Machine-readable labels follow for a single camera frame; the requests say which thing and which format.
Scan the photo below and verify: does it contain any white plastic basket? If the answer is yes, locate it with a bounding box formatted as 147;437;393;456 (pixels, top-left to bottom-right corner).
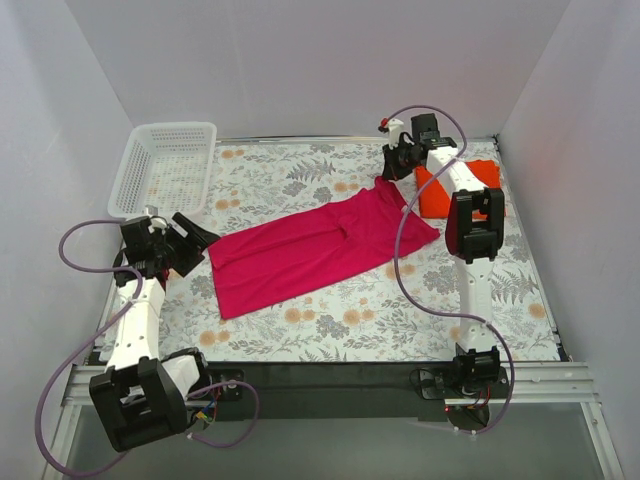
107;122;217;220

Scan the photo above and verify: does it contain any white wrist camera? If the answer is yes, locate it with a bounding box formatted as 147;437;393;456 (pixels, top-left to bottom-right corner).
378;118;404;149
143;205;169;232

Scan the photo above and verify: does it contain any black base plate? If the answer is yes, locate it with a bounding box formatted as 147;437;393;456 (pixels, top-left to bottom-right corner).
154;360;511;424

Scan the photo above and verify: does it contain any magenta t-shirt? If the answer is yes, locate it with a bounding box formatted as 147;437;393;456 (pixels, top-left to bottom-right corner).
209;178;440;320

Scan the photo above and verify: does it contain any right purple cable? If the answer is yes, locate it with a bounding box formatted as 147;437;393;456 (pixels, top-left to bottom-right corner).
393;104;516;435

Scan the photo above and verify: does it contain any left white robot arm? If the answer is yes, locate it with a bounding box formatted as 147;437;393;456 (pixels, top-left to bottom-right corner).
89;213;219;453

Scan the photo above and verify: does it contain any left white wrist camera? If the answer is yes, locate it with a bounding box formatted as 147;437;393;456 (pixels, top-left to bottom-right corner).
143;205;169;232

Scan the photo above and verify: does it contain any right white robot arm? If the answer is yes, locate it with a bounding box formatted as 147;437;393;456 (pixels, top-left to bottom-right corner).
379;113;505;398

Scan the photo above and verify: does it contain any folded orange t-shirt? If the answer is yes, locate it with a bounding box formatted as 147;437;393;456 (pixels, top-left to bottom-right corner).
418;160;502;219

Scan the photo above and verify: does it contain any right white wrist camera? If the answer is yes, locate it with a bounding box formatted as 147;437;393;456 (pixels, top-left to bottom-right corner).
378;118;404;149

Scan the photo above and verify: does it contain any floral table mat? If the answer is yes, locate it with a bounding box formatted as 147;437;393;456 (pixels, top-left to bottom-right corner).
159;142;559;362

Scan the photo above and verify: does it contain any aluminium frame rail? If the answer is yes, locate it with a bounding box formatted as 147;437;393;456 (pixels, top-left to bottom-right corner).
42;349;626;480

